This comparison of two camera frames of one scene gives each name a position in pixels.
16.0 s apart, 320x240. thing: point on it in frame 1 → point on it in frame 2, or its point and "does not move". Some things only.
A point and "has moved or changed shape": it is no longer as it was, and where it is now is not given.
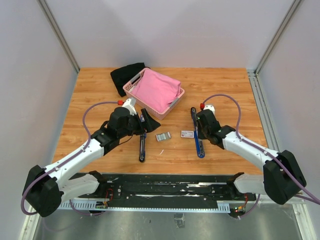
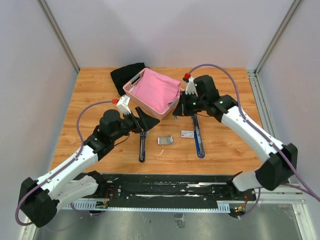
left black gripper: x=150 y=124 does not move
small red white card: x=187 y=134 does not move
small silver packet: x=163 y=136 has moved or changed shape
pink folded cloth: x=156 y=90 does not move
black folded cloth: x=122 y=76 does not move
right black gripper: x=201 y=136 → x=181 y=109
